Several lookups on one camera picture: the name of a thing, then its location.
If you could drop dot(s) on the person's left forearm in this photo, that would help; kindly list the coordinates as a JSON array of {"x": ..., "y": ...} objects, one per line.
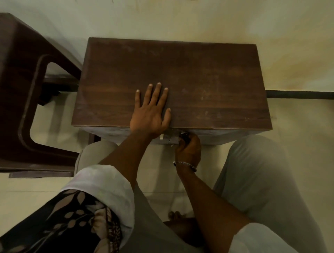
[{"x": 125, "y": 153}]

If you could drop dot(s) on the dark floral scarf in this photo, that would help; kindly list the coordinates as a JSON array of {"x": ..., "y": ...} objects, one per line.
[{"x": 65, "y": 224}]

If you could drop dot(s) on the white left sleeve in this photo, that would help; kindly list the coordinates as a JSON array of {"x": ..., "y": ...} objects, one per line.
[{"x": 104, "y": 182}]

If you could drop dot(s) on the person's left middle finger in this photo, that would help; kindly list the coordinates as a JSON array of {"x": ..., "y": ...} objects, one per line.
[{"x": 156, "y": 93}]

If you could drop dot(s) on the person's left little finger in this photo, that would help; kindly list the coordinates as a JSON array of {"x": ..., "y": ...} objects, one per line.
[{"x": 138, "y": 97}]

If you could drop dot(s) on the brown plastic chair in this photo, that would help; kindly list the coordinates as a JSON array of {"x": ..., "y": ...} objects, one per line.
[{"x": 15, "y": 78}]

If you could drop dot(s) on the person's left hand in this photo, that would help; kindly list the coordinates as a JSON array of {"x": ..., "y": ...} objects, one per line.
[{"x": 148, "y": 117}]

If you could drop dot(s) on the dark wooden bedside cabinet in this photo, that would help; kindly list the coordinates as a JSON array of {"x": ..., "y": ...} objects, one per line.
[{"x": 203, "y": 83}]

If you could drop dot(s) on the white sleeve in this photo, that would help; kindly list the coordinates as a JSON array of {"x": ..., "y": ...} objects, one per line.
[
  {"x": 261, "y": 239},
  {"x": 104, "y": 182}
]

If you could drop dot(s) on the silver wrist bangle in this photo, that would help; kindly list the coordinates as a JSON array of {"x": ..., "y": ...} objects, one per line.
[{"x": 185, "y": 164}]

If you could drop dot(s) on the person's left thumb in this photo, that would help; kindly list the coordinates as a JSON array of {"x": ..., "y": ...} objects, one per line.
[{"x": 167, "y": 117}]

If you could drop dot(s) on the person's right forearm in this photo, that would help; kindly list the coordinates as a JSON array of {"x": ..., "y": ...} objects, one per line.
[{"x": 208, "y": 198}]

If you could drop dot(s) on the dark metal key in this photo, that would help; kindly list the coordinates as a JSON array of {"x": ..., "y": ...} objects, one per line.
[{"x": 183, "y": 135}]

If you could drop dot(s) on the person's bare foot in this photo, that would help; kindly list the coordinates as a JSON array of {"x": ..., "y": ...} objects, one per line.
[{"x": 182, "y": 229}]

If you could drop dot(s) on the person's right fingers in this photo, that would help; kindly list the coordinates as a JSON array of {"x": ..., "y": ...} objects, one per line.
[{"x": 188, "y": 142}]

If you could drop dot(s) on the white right sleeve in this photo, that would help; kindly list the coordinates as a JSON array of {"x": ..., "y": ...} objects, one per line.
[{"x": 261, "y": 239}]

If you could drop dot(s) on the person's right hand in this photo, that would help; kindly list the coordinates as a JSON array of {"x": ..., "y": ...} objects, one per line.
[{"x": 189, "y": 152}]

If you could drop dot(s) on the grey trousers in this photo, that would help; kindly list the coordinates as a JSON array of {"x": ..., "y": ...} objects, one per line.
[{"x": 266, "y": 187}]

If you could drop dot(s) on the black baseboard strip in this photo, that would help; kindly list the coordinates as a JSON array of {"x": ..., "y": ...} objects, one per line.
[{"x": 300, "y": 94}]

